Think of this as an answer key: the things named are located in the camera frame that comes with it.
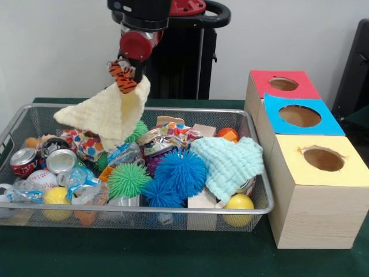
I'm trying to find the black upright panel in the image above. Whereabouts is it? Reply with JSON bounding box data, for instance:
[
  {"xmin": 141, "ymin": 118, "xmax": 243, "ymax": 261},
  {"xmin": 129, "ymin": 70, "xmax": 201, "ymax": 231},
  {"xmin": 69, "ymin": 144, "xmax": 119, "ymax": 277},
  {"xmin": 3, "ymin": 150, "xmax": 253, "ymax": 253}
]
[{"xmin": 331, "ymin": 18, "xmax": 369, "ymax": 118}]

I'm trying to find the small blue spiky ball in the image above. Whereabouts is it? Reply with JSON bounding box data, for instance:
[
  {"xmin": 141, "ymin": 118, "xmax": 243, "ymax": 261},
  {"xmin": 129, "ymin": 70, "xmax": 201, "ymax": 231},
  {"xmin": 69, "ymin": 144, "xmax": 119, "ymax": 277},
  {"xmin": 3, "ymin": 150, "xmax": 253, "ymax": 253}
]
[{"xmin": 140, "ymin": 179, "xmax": 186, "ymax": 208}]

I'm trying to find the mint waffle cloth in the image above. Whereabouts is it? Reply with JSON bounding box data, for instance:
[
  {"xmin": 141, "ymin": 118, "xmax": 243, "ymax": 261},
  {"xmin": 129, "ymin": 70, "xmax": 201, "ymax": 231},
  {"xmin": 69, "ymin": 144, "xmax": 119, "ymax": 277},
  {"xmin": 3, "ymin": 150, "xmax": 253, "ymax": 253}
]
[{"xmin": 190, "ymin": 137, "xmax": 265, "ymax": 203}]

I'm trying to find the dark green table cloth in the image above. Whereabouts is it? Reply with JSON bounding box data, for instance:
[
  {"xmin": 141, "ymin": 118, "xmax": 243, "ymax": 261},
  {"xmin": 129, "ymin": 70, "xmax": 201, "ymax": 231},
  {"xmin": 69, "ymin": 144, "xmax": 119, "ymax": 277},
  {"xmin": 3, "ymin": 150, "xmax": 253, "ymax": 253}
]
[
  {"xmin": 0, "ymin": 97, "xmax": 369, "ymax": 277},
  {"xmin": 342, "ymin": 104, "xmax": 369, "ymax": 130}
]

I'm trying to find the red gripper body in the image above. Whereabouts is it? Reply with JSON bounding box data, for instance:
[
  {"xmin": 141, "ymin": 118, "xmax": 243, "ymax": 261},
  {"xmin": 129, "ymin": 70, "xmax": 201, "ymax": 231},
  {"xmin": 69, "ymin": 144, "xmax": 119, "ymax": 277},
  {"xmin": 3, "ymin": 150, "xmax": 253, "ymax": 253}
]
[{"xmin": 119, "ymin": 29, "xmax": 164, "ymax": 61}]

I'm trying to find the cream waffle cloth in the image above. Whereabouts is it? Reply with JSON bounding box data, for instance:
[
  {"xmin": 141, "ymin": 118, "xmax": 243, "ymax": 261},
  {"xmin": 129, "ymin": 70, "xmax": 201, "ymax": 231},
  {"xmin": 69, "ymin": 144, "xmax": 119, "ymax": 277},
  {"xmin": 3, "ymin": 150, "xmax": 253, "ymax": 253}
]
[{"xmin": 53, "ymin": 76, "xmax": 152, "ymax": 152}]

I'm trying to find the red cola can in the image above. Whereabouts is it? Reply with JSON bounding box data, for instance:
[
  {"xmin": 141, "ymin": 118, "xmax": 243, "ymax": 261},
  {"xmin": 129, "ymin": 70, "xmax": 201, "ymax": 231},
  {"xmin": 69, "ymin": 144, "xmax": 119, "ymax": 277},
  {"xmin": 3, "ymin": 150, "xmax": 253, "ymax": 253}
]
[{"xmin": 10, "ymin": 147, "xmax": 40, "ymax": 177}]

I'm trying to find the silver drink can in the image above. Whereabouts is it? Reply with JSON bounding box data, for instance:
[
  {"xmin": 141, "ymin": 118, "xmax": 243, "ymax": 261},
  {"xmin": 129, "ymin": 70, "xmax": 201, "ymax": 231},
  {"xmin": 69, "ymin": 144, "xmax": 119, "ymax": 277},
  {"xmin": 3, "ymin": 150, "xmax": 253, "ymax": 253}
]
[{"xmin": 46, "ymin": 149, "xmax": 78, "ymax": 175}]

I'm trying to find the silver mesh bin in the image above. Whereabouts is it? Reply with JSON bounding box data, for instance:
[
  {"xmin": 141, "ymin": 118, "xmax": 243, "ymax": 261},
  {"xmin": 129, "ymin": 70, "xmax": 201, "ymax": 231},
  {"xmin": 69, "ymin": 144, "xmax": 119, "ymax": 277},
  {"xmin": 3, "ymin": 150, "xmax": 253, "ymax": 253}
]
[{"xmin": 0, "ymin": 103, "xmax": 275, "ymax": 233}]

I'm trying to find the white baseball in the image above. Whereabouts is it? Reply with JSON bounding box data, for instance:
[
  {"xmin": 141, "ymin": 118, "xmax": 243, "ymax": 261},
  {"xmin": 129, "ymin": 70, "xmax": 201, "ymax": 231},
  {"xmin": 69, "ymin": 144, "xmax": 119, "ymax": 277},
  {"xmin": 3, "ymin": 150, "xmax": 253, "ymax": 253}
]
[{"xmin": 26, "ymin": 169, "xmax": 58, "ymax": 190}]

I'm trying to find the yellow plastic ball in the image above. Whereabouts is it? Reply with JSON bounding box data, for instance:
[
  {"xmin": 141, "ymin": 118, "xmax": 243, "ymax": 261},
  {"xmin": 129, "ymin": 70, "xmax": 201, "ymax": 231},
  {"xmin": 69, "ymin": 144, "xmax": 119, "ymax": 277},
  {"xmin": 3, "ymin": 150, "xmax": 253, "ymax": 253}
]
[
  {"xmin": 222, "ymin": 193, "xmax": 255, "ymax": 227},
  {"xmin": 43, "ymin": 186, "xmax": 72, "ymax": 222}
]

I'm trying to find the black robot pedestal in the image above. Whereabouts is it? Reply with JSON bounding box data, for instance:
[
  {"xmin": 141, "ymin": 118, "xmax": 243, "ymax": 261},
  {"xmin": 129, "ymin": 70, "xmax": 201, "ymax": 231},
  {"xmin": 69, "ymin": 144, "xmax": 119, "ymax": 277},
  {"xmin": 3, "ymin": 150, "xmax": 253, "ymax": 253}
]
[{"xmin": 111, "ymin": 0, "xmax": 231, "ymax": 100}]

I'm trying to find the brown plush toy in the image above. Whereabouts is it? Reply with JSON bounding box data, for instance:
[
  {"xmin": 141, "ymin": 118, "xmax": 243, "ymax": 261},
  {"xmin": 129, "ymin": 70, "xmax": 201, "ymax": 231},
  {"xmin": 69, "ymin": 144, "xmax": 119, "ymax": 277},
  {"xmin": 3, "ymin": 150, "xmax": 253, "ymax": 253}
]
[{"xmin": 24, "ymin": 134, "xmax": 58, "ymax": 148}]

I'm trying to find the green spiky ball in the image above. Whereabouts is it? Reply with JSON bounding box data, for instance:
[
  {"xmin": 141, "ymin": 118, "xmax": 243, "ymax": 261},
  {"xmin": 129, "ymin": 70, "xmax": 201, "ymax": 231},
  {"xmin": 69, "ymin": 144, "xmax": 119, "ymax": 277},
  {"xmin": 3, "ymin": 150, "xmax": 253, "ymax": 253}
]
[{"xmin": 107, "ymin": 163, "xmax": 153, "ymax": 200}]

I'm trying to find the orange striped tiger plush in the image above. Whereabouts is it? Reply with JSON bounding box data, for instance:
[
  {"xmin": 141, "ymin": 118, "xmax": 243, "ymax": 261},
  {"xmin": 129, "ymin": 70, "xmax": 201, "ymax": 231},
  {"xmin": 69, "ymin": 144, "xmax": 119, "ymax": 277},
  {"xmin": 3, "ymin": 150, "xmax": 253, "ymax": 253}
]
[{"xmin": 107, "ymin": 59, "xmax": 138, "ymax": 94}]

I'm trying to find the wooden box with three holes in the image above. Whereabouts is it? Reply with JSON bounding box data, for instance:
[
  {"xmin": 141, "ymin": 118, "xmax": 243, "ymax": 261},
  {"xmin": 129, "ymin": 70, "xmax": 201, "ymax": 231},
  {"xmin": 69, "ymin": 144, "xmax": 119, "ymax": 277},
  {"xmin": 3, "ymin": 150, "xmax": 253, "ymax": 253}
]
[{"xmin": 243, "ymin": 69, "xmax": 369, "ymax": 249}]

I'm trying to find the large blue spiky ball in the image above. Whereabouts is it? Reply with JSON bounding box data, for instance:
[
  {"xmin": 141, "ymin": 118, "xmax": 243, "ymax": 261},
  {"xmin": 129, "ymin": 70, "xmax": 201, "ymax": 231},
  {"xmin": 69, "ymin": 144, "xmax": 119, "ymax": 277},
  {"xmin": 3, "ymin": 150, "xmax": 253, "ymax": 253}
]
[{"xmin": 155, "ymin": 148, "xmax": 208, "ymax": 200}]

